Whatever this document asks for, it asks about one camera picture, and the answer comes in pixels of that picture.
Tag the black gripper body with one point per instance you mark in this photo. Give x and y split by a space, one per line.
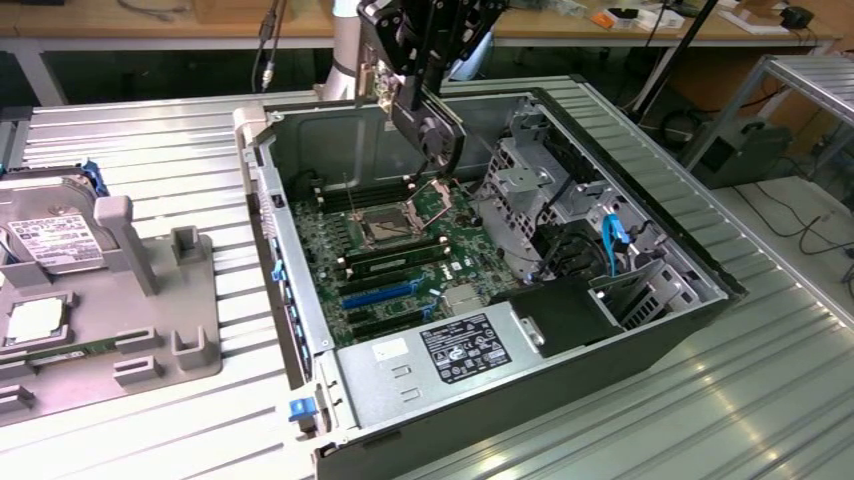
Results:
383 30

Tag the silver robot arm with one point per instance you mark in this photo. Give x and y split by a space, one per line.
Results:
343 50

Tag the silver CPU socket cover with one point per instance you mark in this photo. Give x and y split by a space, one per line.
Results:
443 195

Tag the thin metal locking lever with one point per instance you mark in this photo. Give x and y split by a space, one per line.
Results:
350 195

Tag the silver perforated drive cage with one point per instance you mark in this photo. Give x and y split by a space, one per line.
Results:
514 200

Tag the CPU socket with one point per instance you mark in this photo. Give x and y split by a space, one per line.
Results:
387 227

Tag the orange and white box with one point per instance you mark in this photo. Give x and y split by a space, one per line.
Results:
628 19

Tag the wooden desk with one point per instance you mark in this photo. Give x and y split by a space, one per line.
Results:
167 25

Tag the installed green RAM stick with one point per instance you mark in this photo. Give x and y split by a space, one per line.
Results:
399 264

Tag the black stand pole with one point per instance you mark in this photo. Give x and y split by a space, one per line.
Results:
674 55

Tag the green Dell motherboard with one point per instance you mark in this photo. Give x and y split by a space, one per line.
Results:
461 270

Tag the long black expansion slot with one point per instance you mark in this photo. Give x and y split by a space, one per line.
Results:
397 331
390 320
381 287

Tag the blue expansion slot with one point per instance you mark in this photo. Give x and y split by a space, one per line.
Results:
377 300

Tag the grey floor box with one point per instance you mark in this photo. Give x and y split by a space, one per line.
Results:
734 155

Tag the white paper stack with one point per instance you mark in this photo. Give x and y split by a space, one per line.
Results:
754 21

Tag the black plastic shroud box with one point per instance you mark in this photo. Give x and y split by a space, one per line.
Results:
561 320

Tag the silver disk bay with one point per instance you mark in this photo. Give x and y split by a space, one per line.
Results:
641 300

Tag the black power adapter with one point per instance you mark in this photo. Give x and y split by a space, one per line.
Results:
797 17

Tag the silver power supply unit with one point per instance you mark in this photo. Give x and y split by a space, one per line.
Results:
387 380

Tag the silver hard disk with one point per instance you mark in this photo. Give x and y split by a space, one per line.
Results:
54 235

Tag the blue case release latch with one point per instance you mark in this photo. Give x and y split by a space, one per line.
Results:
301 407

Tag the grey parts rack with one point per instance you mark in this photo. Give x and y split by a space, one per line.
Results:
100 320

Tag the black and silver PC case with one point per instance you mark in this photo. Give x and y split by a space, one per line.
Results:
507 440

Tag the silver CPU chip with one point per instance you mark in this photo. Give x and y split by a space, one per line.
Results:
36 322

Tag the loose green RAM stick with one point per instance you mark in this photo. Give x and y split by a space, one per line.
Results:
67 352

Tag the blue disk bracket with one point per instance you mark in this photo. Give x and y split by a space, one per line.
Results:
96 180

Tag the metal slatted frame table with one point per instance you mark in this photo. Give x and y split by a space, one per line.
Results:
821 75

